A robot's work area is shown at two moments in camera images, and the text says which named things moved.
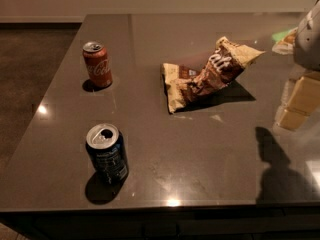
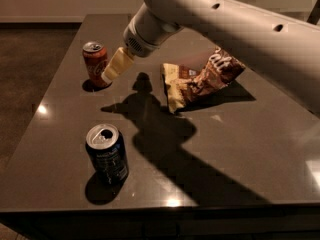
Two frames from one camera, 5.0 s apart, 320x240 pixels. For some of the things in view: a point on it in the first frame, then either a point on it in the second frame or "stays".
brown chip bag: x=185 y=82 stays
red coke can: x=99 y=69 stays
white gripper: x=308 y=40 → x=139 y=43
